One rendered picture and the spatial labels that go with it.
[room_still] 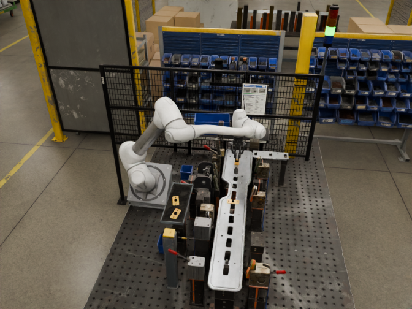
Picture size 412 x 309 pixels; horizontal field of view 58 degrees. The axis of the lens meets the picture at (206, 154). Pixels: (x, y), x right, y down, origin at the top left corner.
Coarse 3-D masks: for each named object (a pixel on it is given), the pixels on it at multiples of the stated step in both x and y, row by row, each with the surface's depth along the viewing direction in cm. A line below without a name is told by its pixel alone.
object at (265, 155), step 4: (256, 152) 308; (260, 152) 308; (264, 152) 308; (268, 152) 308; (272, 152) 308; (276, 152) 308; (280, 152) 308; (256, 156) 303; (264, 156) 303; (268, 156) 303; (272, 156) 303; (276, 156) 303; (280, 156) 303; (288, 156) 303; (284, 160) 300
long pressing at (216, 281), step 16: (224, 160) 298; (240, 160) 298; (224, 176) 281; (240, 176) 281; (240, 192) 265; (224, 208) 251; (240, 208) 251; (224, 224) 238; (240, 224) 238; (224, 240) 227; (240, 240) 227; (224, 256) 217; (240, 256) 217; (208, 272) 207; (240, 272) 208; (224, 288) 199; (240, 288) 199
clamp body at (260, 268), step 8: (256, 264) 204; (264, 264) 205; (256, 272) 200; (264, 272) 200; (256, 280) 203; (264, 280) 203; (256, 288) 207; (264, 288) 206; (248, 296) 214; (256, 296) 211; (264, 296) 211; (248, 304) 216; (256, 304) 215; (264, 304) 214
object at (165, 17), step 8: (168, 8) 718; (176, 8) 718; (152, 16) 666; (160, 16) 666; (168, 16) 667; (176, 16) 666; (184, 16) 666; (192, 16) 666; (152, 24) 639; (160, 24) 636; (168, 24) 641; (176, 24) 672; (184, 24) 669; (192, 24) 666; (200, 24) 735; (152, 32) 647
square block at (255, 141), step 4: (252, 140) 312; (256, 140) 312; (252, 144) 311; (256, 144) 310; (252, 148) 314; (256, 148) 313; (252, 152) 316; (252, 164) 326; (252, 168) 328; (252, 172) 328; (252, 176) 329
